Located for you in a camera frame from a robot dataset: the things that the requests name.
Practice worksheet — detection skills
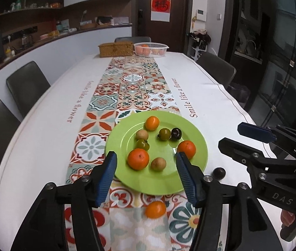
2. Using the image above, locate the dark plum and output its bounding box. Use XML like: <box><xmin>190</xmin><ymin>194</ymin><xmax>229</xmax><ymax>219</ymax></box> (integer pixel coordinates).
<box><xmin>171</xmin><ymin>128</ymin><xmax>182</xmax><ymax>141</ymax></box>
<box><xmin>212</xmin><ymin>167</ymin><xmax>226</xmax><ymax>180</ymax></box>

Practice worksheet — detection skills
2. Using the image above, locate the large orange mandarin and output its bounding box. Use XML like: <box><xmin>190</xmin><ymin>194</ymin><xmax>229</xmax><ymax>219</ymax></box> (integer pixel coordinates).
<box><xmin>177</xmin><ymin>140</ymin><xmax>197</xmax><ymax>160</ymax></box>

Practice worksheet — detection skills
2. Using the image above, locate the oval orange fruit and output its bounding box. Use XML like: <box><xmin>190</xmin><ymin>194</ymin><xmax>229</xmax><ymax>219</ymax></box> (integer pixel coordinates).
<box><xmin>145</xmin><ymin>201</ymin><xmax>166</xmax><ymax>219</ymax></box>

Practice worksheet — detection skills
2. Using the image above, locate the beige longan fruit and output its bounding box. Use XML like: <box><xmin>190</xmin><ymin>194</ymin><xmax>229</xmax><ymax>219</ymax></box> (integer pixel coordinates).
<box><xmin>151</xmin><ymin>158</ymin><xmax>167</xmax><ymax>172</ymax></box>
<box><xmin>135</xmin><ymin>129</ymin><xmax>149</xmax><ymax>141</ymax></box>

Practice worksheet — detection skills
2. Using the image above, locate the green tomato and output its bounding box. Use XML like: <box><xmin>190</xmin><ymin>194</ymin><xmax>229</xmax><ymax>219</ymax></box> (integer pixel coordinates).
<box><xmin>158</xmin><ymin>128</ymin><xmax>171</xmax><ymax>141</ymax></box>
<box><xmin>135</xmin><ymin>139</ymin><xmax>150</xmax><ymax>151</ymax></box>

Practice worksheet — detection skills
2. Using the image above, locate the small orange kumquat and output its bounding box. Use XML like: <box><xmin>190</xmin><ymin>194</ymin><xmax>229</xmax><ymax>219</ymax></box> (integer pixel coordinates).
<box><xmin>145</xmin><ymin>116</ymin><xmax>160</xmax><ymax>132</ymax></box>

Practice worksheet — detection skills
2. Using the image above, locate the patterned table cloth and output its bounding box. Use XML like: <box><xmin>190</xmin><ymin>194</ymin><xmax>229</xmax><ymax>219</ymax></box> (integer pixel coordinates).
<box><xmin>0</xmin><ymin>51</ymin><xmax>295</xmax><ymax>251</ymax></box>

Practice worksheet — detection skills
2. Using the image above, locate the grey chair right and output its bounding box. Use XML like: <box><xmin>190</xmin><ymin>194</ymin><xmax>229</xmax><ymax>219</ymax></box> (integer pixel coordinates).
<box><xmin>196</xmin><ymin>52</ymin><xmax>236</xmax><ymax>89</ymax></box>

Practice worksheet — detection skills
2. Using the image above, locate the green plate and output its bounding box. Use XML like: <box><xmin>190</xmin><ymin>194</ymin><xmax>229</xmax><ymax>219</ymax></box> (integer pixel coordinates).
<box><xmin>106</xmin><ymin>110</ymin><xmax>208</xmax><ymax>196</ymax></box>

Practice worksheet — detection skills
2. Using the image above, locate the grey chair far left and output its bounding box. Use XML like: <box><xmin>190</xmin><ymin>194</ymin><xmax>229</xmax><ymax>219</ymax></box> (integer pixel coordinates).
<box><xmin>6</xmin><ymin>61</ymin><xmax>51</xmax><ymax>118</ymax></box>

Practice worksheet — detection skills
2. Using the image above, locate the dark wooden door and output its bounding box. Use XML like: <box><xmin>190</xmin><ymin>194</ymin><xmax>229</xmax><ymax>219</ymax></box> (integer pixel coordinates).
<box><xmin>132</xmin><ymin>0</ymin><xmax>192</xmax><ymax>53</ymax></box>

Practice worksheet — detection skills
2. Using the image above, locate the wicker basket box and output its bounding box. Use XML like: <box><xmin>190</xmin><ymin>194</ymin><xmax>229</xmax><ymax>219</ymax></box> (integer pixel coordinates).
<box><xmin>99</xmin><ymin>41</ymin><xmax>134</xmax><ymax>58</ymax></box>

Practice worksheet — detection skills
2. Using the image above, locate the white plastic fruit basket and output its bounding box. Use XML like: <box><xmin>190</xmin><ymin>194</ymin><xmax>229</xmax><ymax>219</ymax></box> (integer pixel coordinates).
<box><xmin>133</xmin><ymin>42</ymin><xmax>169</xmax><ymax>58</ymax></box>

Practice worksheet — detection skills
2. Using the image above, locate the grey chair far end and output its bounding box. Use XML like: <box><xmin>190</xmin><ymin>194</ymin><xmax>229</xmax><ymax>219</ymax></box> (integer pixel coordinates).
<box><xmin>115</xmin><ymin>36</ymin><xmax>151</xmax><ymax>44</ymax></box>

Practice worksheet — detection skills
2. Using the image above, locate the red calendar poster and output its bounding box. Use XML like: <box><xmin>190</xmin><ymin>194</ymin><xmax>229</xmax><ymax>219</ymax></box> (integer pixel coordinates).
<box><xmin>150</xmin><ymin>0</ymin><xmax>171</xmax><ymax>22</ymax></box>

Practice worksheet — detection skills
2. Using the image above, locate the white wall intercom panel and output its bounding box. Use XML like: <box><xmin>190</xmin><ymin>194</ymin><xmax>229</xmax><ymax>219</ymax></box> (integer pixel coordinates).
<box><xmin>196</xmin><ymin>9</ymin><xmax>207</xmax><ymax>22</ymax></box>

